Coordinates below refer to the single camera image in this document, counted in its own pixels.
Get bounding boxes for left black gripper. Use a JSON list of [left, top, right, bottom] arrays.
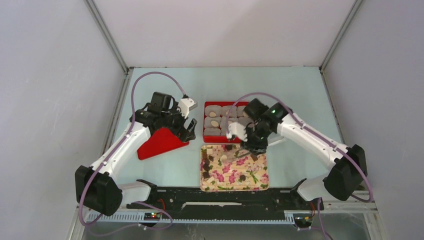
[[160, 102, 197, 142]]

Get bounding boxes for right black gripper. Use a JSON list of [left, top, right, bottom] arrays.
[[240, 123, 273, 156]]

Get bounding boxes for white oval chocolate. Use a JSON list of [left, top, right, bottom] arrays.
[[210, 120, 220, 128], [209, 111, 217, 118]]

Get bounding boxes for silver serving tongs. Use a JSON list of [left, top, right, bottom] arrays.
[[220, 136, 286, 164]]

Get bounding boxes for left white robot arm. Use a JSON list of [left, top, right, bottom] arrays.
[[75, 92, 197, 216]]

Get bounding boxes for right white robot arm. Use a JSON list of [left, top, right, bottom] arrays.
[[240, 98, 368, 209]]

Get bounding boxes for red chocolate box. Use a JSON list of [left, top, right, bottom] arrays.
[[202, 101, 250, 144]]

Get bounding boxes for striped brown chocolate bar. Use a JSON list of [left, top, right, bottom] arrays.
[[250, 154, 259, 162]]

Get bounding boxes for red box lid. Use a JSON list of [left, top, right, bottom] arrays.
[[137, 128, 190, 161]]

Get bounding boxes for floral serving tray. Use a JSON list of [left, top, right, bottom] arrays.
[[200, 144, 270, 192]]

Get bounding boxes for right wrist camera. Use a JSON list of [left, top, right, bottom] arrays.
[[226, 122, 248, 142]]

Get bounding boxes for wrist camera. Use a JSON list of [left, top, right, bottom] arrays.
[[226, 122, 248, 142], [177, 96, 198, 119]]

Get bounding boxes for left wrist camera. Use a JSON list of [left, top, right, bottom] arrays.
[[177, 96, 198, 119]]

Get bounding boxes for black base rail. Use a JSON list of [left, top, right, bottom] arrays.
[[145, 187, 324, 221]]

